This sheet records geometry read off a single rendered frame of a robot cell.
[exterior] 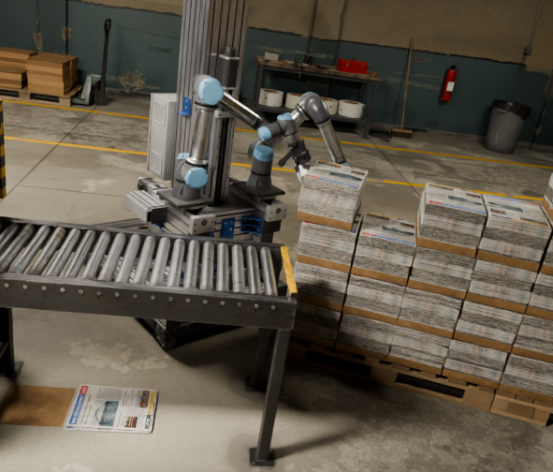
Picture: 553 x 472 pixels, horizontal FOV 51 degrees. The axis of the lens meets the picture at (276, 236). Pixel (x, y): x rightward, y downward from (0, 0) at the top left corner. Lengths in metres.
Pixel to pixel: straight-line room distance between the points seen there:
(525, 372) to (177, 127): 2.27
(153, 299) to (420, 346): 1.54
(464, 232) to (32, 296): 1.93
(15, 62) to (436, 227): 7.22
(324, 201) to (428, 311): 0.77
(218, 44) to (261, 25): 6.14
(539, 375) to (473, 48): 7.40
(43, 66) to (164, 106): 5.33
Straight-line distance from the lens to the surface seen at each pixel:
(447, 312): 3.08
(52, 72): 8.60
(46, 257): 2.46
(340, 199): 2.89
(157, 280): 2.29
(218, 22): 3.15
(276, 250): 2.68
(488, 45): 10.18
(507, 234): 2.95
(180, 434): 2.80
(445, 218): 2.89
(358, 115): 9.05
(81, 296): 2.27
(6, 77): 8.78
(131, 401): 2.94
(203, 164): 2.87
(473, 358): 3.23
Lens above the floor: 1.89
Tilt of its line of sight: 23 degrees down
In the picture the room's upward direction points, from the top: 9 degrees clockwise
